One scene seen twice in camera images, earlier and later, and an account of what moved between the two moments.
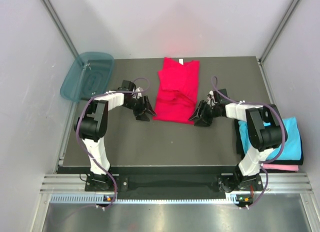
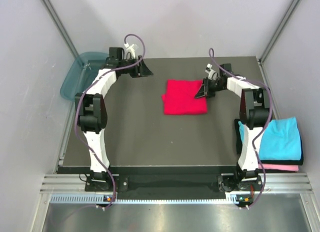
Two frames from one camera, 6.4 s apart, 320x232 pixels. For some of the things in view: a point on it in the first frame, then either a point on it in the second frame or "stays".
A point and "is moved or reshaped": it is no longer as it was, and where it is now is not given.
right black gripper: x=198 y=110 → x=204 y=90
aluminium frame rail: x=289 y=182 stays
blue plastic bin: x=89 y=76 stays
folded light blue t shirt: x=292 y=150 stays
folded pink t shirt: x=280 y=167 stays
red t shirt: x=178 y=90 is moved or reshaped
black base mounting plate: x=234 y=183 stays
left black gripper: x=143 y=106 → x=141 y=70
